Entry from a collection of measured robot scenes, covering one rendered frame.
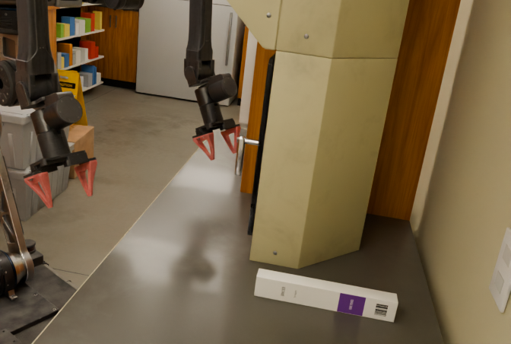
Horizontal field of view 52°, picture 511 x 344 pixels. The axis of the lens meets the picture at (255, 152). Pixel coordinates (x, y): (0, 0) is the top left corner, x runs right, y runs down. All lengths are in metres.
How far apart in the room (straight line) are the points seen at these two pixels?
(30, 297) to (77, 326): 1.29
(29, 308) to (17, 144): 1.25
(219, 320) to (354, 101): 0.51
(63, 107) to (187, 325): 0.49
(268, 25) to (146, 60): 5.36
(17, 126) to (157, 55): 3.36
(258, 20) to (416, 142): 0.63
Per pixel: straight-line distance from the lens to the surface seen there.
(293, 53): 1.05
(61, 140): 1.20
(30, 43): 1.19
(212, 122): 1.48
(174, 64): 6.28
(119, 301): 1.07
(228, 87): 1.47
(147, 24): 6.32
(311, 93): 1.06
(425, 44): 1.44
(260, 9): 1.05
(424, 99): 1.46
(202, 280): 1.13
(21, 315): 2.21
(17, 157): 3.28
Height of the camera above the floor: 1.56
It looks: 19 degrees down
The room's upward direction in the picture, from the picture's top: 7 degrees clockwise
